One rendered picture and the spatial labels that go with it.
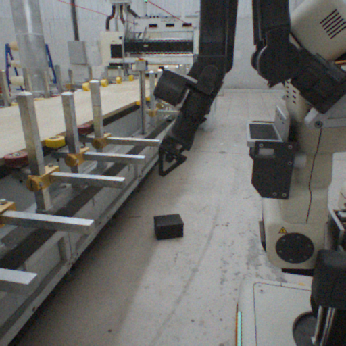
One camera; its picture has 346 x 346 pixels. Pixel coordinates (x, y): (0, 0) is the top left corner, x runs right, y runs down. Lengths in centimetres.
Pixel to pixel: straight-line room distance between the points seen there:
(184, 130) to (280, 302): 97
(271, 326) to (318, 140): 77
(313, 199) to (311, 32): 42
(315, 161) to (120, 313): 125
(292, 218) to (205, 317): 94
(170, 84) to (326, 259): 60
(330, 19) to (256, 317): 105
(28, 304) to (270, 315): 108
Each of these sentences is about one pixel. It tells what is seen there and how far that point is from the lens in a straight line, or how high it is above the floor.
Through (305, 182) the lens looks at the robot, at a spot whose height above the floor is 92.
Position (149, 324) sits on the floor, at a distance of 168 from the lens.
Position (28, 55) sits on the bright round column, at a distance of 648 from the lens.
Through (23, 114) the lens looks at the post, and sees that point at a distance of 110.
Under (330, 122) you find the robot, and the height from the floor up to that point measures 112.
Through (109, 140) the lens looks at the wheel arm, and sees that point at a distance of 158.
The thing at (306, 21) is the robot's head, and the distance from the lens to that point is 81.
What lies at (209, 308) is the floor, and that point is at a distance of 176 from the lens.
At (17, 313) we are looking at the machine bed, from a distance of 165.
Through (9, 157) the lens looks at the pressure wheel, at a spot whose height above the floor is 91.
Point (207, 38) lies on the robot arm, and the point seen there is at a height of 128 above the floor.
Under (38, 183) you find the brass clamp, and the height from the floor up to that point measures 84.
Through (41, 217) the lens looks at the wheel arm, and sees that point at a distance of 94.
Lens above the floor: 125
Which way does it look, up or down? 21 degrees down
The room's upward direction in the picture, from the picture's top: straight up
